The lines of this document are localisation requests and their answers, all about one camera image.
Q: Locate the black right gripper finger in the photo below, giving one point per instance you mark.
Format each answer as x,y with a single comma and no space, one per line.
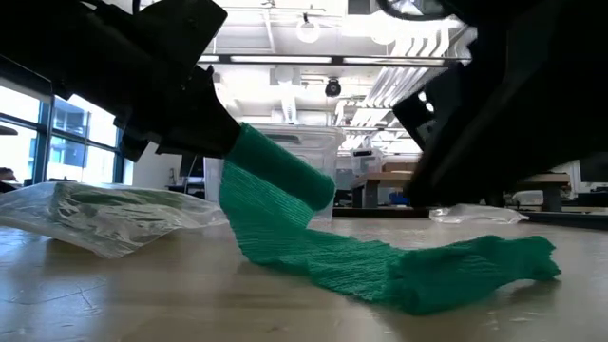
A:
513,157

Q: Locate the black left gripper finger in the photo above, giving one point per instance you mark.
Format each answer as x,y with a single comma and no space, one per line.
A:
199,123
135,145

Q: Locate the clear plastic bag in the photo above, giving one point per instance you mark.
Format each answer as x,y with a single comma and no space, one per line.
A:
104,223
475,214

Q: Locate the teal elastic bandage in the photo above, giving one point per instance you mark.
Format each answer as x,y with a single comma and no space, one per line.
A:
304,237

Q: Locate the black computer monitor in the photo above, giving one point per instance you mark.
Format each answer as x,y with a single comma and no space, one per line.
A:
596,167
190,167

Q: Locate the blue framed window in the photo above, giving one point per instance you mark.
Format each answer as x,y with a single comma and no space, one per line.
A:
71,142

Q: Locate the long ceiling light strip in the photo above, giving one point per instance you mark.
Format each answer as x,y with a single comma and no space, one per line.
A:
285,59

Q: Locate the brown cardboard box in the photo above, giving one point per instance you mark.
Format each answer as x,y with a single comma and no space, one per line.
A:
396,167

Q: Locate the blue crate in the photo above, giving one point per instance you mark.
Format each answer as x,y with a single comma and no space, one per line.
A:
398,199

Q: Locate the clear plastic storage box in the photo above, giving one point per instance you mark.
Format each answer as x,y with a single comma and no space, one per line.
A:
328,147

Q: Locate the person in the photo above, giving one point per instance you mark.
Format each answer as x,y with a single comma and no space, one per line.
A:
5,178

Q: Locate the black ceiling spotlight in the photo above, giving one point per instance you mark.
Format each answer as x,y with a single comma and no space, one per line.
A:
333,88

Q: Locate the wooden workbench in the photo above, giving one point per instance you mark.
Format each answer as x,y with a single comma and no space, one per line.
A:
375,179

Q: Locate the white machine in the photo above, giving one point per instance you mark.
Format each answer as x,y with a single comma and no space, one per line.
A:
366,164

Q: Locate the white ceiling unit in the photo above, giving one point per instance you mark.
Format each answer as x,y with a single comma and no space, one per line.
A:
361,7

